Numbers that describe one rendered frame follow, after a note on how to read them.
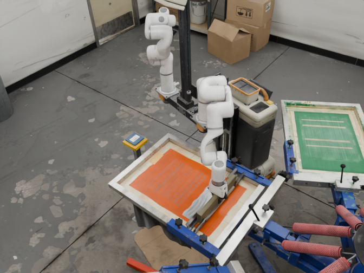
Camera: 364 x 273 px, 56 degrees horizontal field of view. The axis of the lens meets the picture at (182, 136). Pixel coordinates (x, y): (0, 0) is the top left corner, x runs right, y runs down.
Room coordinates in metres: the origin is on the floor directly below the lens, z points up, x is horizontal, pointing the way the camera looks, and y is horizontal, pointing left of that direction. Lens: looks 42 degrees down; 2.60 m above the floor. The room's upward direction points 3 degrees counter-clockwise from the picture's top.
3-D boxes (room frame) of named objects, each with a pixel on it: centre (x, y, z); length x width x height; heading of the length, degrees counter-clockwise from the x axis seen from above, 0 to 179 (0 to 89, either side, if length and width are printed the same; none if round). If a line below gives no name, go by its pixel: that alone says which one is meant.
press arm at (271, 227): (0.99, -0.45, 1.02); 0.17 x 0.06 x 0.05; 50
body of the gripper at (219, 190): (1.21, -0.18, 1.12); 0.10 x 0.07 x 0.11; 50
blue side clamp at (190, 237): (0.99, -0.02, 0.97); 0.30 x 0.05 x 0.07; 50
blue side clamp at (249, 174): (1.41, -0.38, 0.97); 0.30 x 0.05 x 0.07; 50
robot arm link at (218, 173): (1.25, -0.19, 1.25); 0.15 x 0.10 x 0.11; 2
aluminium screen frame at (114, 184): (1.35, -0.02, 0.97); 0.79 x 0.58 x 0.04; 50
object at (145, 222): (1.23, 0.16, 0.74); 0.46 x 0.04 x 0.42; 50
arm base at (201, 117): (1.80, -0.17, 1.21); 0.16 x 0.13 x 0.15; 125
